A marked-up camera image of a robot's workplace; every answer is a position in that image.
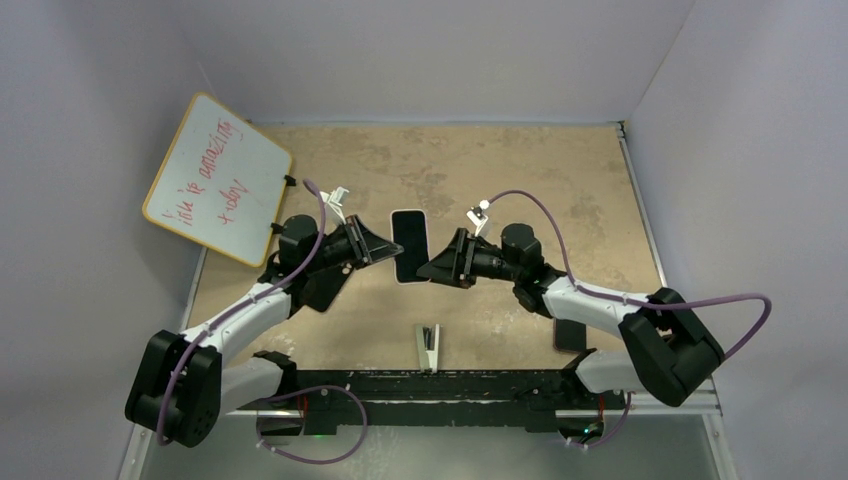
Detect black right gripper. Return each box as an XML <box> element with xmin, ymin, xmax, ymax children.
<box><xmin>418</xmin><ymin>228</ymin><xmax>521</xmax><ymax>290</ymax></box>

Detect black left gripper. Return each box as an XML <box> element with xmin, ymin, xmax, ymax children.
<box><xmin>304</xmin><ymin>215</ymin><xmax>402</xmax><ymax>276</ymax></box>

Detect white phone case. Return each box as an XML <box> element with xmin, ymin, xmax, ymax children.
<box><xmin>389</xmin><ymin>208</ymin><xmax>433</xmax><ymax>286</ymax></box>

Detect black phone case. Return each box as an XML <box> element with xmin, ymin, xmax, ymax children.
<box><xmin>302</xmin><ymin>264</ymin><xmax>353</xmax><ymax>313</ymax></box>

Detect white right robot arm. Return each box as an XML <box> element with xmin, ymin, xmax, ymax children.
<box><xmin>417</xmin><ymin>223</ymin><xmax>726</xmax><ymax>407</ymax></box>

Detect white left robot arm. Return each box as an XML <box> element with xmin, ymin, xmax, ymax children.
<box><xmin>124</xmin><ymin>214</ymin><xmax>404</xmax><ymax>447</ymax></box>

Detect white stapler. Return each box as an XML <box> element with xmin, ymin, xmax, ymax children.
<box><xmin>415</xmin><ymin>324</ymin><xmax>441</xmax><ymax>374</ymax></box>

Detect yellow framed whiteboard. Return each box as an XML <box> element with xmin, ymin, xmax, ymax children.
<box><xmin>142</xmin><ymin>92</ymin><xmax>293</xmax><ymax>266</ymax></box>

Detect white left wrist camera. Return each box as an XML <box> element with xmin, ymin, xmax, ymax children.
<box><xmin>320</xmin><ymin>186</ymin><xmax>349</xmax><ymax>225</ymax></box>

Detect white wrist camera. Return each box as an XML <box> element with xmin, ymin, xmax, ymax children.
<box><xmin>320</xmin><ymin>186</ymin><xmax>349</xmax><ymax>225</ymax></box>
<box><xmin>466</xmin><ymin>199</ymin><xmax>491</xmax><ymax>238</ymax></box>

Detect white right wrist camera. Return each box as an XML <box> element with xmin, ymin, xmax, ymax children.
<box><xmin>466</xmin><ymin>199</ymin><xmax>491</xmax><ymax>238</ymax></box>

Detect black aluminium mounting rail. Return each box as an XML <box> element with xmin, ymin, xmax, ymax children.
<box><xmin>135</xmin><ymin>368</ymin><xmax>723</xmax><ymax>439</ymax></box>

